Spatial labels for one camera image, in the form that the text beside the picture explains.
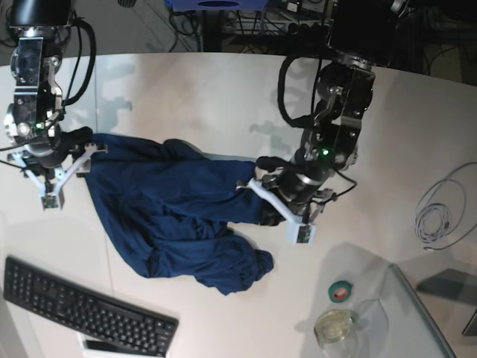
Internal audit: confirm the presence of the dark blue t-shirt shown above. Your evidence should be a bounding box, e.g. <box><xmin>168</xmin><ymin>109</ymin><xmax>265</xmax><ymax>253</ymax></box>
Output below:
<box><xmin>85</xmin><ymin>134</ymin><xmax>274</xmax><ymax>295</ymax></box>

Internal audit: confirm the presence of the coiled grey cable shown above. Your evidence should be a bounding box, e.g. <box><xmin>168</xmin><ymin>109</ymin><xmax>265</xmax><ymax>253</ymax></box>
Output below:
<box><xmin>414</xmin><ymin>162</ymin><xmax>477</xmax><ymax>252</ymax></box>

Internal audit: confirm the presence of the black power strip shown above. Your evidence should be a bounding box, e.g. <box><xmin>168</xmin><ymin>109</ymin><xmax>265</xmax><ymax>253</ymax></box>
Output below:
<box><xmin>287</xmin><ymin>22</ymin><xmax>330</xmax><ymax>37</ymax></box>

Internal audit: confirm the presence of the blue box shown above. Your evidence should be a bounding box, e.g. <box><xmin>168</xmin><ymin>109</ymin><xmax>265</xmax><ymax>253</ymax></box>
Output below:
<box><xmin>166</xmin><ymin>0</ymin><xmax>268</xmax><ymax>11</ymax></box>

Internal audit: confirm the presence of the clear glass bottle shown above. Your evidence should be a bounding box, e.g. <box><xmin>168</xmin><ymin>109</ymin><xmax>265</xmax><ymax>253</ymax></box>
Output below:
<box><xmin>314</xmin><ymin>310</ymin><xmax>358</xmax><ymax>357</ymax></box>

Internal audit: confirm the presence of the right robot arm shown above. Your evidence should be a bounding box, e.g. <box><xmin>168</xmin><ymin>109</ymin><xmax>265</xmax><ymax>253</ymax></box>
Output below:
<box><xmin>4</xmin><ymin>1</ymin><xmax>97</xmax><ymax>174</ymax></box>

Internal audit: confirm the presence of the black computer keyboard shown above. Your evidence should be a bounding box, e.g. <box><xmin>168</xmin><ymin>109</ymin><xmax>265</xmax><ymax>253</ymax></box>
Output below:
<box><xmin>4</xmin><ymin>256</ymin><xmax>179</xmax><ymax>357</ymax></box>

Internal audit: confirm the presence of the green and red tape roll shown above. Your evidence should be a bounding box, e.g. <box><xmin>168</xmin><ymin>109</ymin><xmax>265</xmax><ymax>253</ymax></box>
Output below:
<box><xmin>328</xmin><ymin>280</ymin><xmax>353</xmax><ymax>304</ymax></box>

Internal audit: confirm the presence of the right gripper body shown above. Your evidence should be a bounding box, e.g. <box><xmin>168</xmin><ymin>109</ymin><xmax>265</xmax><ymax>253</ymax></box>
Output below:
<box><xmin>24</xmin><ymin>131</ymin><xmax>71</xmax><ymax>175</ymax></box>

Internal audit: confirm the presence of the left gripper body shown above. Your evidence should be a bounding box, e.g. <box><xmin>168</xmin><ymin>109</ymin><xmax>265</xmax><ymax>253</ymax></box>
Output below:
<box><xmin>266</xmin><ymin>163</ymin><xmax>334</xmax><ymax>205</ymax></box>

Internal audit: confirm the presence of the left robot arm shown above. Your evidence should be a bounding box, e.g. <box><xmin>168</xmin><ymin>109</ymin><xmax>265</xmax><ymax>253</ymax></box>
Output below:
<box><xmin>256</xmin><ymin>1</ymin><xmax>408</xmax><ymax>224</ymax></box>

